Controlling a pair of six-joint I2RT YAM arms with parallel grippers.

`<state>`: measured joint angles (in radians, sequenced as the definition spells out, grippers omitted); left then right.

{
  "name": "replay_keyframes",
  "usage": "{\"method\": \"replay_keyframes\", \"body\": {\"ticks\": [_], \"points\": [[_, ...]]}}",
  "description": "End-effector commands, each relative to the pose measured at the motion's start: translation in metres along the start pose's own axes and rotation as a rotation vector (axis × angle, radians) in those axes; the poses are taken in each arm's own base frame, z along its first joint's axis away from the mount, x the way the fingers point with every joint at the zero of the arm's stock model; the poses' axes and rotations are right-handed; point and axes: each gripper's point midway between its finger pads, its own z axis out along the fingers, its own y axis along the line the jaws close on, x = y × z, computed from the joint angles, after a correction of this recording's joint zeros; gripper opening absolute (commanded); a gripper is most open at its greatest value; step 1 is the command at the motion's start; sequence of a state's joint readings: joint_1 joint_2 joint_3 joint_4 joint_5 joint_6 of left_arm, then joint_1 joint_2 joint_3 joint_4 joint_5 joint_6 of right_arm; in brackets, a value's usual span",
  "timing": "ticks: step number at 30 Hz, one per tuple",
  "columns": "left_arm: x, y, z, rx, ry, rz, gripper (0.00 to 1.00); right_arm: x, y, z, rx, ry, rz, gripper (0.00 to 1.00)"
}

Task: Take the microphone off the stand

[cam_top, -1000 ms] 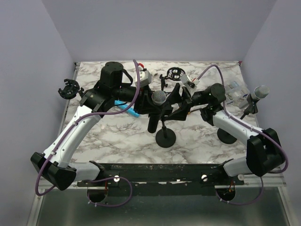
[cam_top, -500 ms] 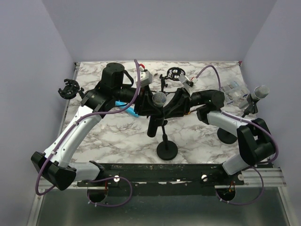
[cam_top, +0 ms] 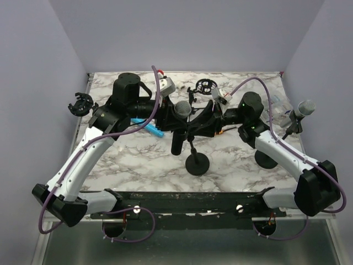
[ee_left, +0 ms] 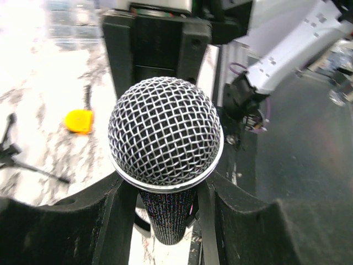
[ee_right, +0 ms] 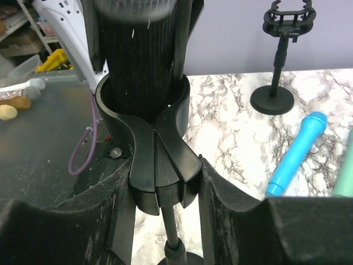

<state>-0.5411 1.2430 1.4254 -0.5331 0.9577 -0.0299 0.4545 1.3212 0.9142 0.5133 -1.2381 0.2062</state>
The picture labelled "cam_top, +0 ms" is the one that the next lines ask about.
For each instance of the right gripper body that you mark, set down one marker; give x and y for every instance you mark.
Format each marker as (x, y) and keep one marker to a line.
(219, 116)

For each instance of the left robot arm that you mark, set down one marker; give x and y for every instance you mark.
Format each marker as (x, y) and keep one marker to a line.
(130, 98)

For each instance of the grey microphone silver grille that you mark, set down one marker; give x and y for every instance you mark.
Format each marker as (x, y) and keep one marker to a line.
(305, 108)

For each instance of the black round-base shock-mount stand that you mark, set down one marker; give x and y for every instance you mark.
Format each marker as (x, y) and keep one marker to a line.
(84, 103)

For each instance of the black tripod shock-mount stand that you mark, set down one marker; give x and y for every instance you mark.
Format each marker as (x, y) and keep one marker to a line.
(203, 86)

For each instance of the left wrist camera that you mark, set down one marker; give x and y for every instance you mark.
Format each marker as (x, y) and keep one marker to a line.
(167, 86)

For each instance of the black mounting rail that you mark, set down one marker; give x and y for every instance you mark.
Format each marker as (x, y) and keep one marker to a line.
(189, 210)

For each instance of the clear plastic screw box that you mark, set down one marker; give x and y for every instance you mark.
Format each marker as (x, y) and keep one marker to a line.
(280, 106)

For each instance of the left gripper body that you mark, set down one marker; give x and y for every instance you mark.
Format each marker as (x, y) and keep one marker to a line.
(164, 110)

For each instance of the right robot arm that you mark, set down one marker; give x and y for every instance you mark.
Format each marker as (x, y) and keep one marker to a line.
(317, 183)

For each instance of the white pipe elbow fitting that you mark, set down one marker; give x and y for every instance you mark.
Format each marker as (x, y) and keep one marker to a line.
(180, 86)

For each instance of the black microphone silver grille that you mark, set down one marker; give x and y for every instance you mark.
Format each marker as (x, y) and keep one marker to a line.
(182, 111)

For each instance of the black round-base stand front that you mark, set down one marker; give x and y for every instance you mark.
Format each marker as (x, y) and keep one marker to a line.
(279, 151)

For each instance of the orange tape measure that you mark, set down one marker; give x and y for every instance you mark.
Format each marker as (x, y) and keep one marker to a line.
(225, 130)

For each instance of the blue microphone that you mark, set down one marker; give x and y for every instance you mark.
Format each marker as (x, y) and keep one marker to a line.
(151, 128)

